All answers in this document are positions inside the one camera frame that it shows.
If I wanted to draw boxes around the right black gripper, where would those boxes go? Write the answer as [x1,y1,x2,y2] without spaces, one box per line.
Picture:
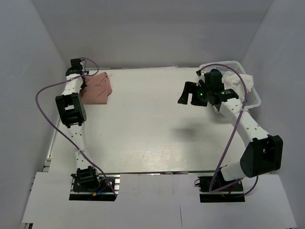
[178,82,212,107]

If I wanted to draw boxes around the blue t shirt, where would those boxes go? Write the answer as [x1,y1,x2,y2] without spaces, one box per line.
[210,69,221,73]

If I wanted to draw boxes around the pink t shirt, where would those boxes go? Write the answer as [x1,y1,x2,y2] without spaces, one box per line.
[80,72,112,104]

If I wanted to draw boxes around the white t shirt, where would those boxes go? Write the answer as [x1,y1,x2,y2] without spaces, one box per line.
[222,71,254,98]

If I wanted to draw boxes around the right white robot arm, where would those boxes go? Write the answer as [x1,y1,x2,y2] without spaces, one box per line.
[178,69,283,190]

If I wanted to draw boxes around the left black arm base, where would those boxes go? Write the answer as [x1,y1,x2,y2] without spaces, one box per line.
[69,167,120,201]

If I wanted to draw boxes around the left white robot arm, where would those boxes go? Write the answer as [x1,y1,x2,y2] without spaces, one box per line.
[55,58,101,190]

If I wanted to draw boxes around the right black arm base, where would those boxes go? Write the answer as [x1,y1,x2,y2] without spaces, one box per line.
[194,176,245,203]

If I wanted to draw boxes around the white plastic basket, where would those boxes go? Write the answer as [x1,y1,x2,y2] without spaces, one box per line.
[198,61,261,109]

